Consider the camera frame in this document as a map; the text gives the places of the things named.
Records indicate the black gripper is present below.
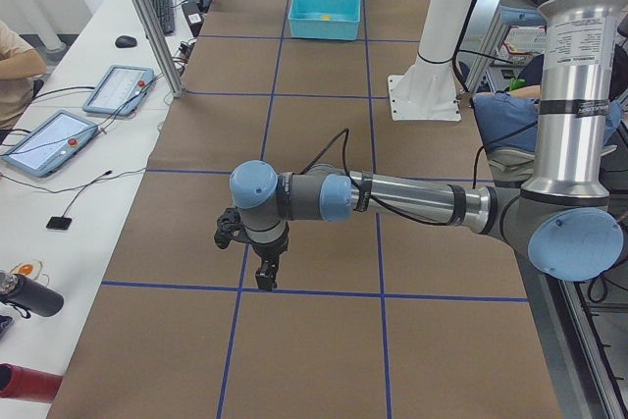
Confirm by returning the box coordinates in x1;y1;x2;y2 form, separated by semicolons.
248;232;288;290

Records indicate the light blue plastic bin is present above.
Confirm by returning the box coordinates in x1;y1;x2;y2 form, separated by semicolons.
288;0;362;41

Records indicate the brown table mat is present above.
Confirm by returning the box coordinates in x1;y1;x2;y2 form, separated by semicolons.
50;0;561;418

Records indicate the black keyboard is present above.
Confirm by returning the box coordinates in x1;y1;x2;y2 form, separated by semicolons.
150;0;176;35

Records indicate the black computer mouse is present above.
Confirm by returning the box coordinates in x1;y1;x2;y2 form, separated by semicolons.
115;35;137;49

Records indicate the small black pad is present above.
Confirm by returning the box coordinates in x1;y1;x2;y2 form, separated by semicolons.
46;216;73;231

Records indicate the far blue teach pendant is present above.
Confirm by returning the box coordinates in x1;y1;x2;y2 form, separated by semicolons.
82;65;155;118

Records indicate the blue teach pendant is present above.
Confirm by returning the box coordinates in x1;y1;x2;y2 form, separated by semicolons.
82;65;155;118
2;110;98;178

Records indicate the black water bottle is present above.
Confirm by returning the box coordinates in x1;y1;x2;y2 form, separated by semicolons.
1;271;64;319

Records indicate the near blue teach pendant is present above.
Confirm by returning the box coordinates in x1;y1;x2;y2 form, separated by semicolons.
2;110;98;178

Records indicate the person in blue shirt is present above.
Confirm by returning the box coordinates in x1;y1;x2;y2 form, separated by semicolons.
471;53;625;165

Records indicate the white office chair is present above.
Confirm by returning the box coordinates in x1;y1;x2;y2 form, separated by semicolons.
488;144;617;185

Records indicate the red cylinder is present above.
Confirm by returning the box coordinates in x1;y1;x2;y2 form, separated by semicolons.
1;363;64;403

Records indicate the person in beige shirt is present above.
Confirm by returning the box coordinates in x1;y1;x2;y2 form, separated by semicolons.
1;22;47;130

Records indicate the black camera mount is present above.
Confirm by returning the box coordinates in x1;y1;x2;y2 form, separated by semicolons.
214;207;250;249

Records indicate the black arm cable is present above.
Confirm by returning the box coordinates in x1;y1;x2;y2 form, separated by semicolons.
298;128;485;227

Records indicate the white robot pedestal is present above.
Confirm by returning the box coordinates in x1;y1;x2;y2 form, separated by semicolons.
388;0;472;122

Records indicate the grey aluminium post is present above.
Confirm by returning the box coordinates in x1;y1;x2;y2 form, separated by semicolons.
131;0;183;98

